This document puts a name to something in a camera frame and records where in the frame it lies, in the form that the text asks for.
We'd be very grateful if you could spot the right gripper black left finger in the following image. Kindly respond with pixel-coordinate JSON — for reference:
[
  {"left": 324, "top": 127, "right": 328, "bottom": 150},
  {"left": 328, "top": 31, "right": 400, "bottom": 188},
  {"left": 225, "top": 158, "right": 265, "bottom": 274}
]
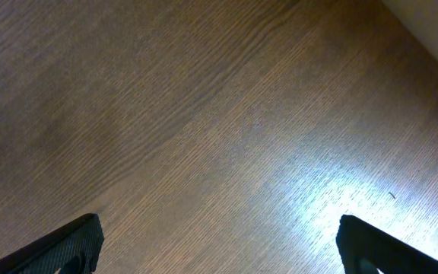
[{"left": 0, "top": 213, "right": 104, "bottom": 274}]

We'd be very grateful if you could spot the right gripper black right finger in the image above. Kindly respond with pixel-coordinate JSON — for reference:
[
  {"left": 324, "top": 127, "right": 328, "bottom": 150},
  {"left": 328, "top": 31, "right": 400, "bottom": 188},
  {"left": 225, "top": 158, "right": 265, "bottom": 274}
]
[{"left": 335, "top": 215, "right": 438, "bottom": 274}]

